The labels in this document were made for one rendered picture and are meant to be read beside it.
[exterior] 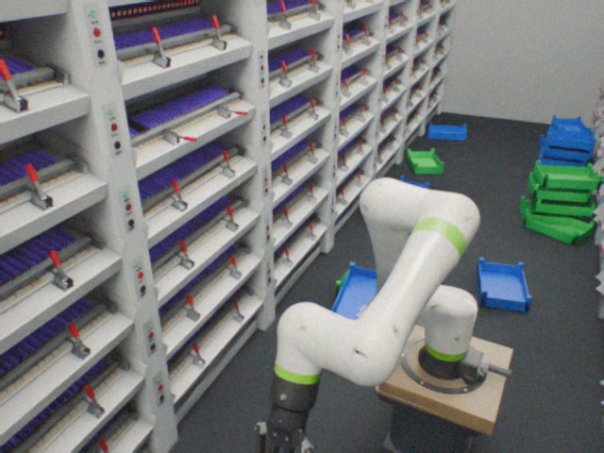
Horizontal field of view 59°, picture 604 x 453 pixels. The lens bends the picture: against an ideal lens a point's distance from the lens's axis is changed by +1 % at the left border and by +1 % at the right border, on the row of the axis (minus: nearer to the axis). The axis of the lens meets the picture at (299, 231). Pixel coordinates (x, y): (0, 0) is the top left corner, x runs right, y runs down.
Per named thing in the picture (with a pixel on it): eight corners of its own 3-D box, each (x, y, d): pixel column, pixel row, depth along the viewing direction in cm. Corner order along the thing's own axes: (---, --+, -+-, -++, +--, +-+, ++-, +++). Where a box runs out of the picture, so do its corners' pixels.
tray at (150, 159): (252, 118, 180) (260, 92, 174) (132, 183, 132) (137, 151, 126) (204, 92, 183) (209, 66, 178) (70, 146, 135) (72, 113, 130)
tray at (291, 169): (327, 160, 255) (337, 136, 247) (268, 212, 207) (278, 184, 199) (292, 142, 259) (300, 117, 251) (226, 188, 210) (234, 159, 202)
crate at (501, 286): (528, 312, 235) (531, 297, 232) (479, 306, 240) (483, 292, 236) (519, 276, 261) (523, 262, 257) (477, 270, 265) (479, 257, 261)
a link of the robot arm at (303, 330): (302, 293, 108) (272, 298, 98) (356, 310, 101) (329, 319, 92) (289, 358, 109) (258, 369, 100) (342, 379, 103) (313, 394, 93)
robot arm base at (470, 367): (511, 368, 158) (515, 353, 155) (502, 402, 147) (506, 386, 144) (426, 339, 169) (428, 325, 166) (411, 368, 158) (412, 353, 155)
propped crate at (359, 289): (374, 337, 220) (373, 327, 215) (328, 324, 228) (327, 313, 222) (394, 283, 238) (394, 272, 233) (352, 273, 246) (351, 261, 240)
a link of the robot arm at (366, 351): (406, 263, 120) (405, 225, 113) (456, 277, 114) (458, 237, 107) (327, 384, 97) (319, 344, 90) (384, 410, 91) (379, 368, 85)
